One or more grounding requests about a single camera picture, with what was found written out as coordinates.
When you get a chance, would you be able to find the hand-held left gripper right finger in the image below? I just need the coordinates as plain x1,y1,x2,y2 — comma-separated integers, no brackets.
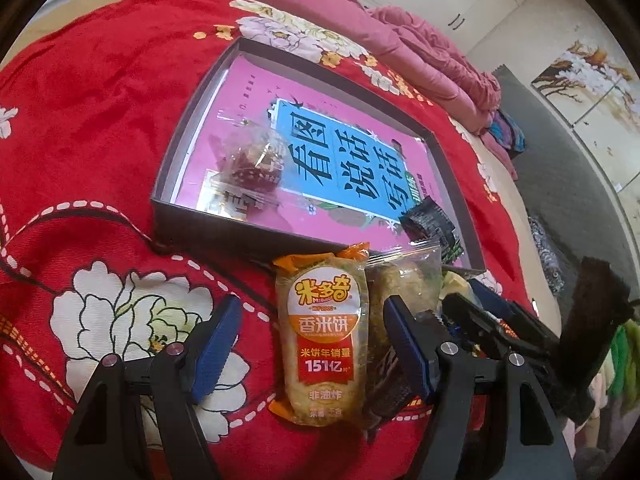
382,294,576,480

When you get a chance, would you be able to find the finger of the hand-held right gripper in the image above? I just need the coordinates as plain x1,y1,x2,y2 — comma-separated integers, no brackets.
467,277,551,343
442,292,511,361

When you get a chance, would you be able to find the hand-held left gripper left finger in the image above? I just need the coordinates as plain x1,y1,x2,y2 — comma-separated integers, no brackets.
52,294,244,480

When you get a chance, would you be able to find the pale yellow pastry packet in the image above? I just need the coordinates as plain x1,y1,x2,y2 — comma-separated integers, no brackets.
440,270,473,306

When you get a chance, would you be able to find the clear pastry packet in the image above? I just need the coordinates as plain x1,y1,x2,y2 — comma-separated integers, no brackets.
364,241,443,361

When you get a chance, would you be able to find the orange rice cracker packet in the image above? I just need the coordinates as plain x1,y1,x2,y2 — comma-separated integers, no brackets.
268,242,371,428

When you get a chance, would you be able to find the shallow grey cardboard box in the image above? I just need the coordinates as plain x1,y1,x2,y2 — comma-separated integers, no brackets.
151,36,487,273

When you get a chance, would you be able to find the dark brown snack packet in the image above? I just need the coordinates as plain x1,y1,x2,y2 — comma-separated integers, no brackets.
362,347,431,431

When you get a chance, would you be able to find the green cloth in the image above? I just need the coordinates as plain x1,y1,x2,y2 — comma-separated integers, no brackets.
607,320,640,401

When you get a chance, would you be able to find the small black snack packet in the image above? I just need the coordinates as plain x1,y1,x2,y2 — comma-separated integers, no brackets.
435,230,466,266
400,199,451,241

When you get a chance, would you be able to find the grey patterned cloth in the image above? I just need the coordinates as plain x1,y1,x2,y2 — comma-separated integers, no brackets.
527,215,568,301

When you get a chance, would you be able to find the grey headboard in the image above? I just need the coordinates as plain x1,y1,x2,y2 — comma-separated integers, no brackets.
492,62,640,321

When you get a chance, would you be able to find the colourful folded cloth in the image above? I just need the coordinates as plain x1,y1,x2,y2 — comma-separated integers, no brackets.
487,107,527,161

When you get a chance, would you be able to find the clear wrapped red candy packet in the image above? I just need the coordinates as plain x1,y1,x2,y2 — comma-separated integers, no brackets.
207,122,293,201

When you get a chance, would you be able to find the pink quilt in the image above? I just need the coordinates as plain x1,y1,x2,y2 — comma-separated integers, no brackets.
127,0,521,181

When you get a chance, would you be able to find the pink book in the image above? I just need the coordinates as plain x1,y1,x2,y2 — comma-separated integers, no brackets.
172,52,471,266

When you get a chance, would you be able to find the red floral blanket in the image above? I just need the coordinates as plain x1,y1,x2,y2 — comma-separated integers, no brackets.
0,0,531,480

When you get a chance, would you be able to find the floral wall painting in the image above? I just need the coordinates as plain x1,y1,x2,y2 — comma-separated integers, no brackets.
530,37,640,191

